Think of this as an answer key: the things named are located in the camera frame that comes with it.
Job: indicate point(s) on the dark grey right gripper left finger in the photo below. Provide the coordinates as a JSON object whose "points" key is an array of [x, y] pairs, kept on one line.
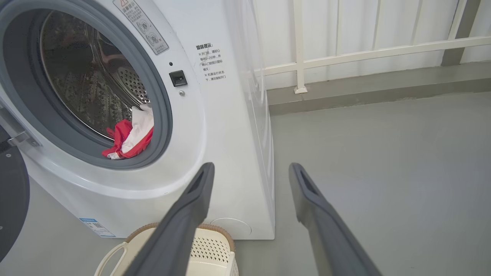
{"points": [[180, 230]]}

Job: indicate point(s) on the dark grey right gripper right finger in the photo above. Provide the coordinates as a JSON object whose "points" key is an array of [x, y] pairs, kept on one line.
{"points": [[326, 234]]}

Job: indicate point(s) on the red and white garment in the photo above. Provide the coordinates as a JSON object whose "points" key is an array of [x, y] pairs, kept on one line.
{"points": [[134, 126]]}

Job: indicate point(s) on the black round glass washer door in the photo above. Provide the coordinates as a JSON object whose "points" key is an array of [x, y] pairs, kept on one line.
{"points": [[11, 191]]}

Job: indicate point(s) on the cream basket with brown rim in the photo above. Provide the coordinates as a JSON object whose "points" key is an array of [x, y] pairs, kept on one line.
{"points": [[211, 249]]}

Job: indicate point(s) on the white front-load washing machine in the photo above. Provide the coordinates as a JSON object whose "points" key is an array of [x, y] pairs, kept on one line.
{"points": [[238, 153]]}

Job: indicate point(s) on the black door latch socket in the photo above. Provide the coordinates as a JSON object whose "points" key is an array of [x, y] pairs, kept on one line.
{"points": [[178, 78]]}

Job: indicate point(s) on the steel washer drum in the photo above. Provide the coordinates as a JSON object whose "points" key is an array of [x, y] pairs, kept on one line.
{"points": [[84, 76]]}

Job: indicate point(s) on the metal door hinge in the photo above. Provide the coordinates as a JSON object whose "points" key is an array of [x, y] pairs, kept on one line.
{"points": [[19, 136]]}

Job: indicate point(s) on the round white filter cover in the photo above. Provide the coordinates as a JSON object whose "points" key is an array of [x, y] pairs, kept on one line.
{"points": [[234, 227]]}

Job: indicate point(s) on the blue energy label sticker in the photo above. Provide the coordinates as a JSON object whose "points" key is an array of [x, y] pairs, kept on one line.
{"points": [[98, 228]]}

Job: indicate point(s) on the white metal railing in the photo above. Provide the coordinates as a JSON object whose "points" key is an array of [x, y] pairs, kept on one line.
{"points": [[345, 57]]}

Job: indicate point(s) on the grey warning sticker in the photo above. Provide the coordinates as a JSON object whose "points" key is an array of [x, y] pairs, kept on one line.
{"points": [[142, 27]]}

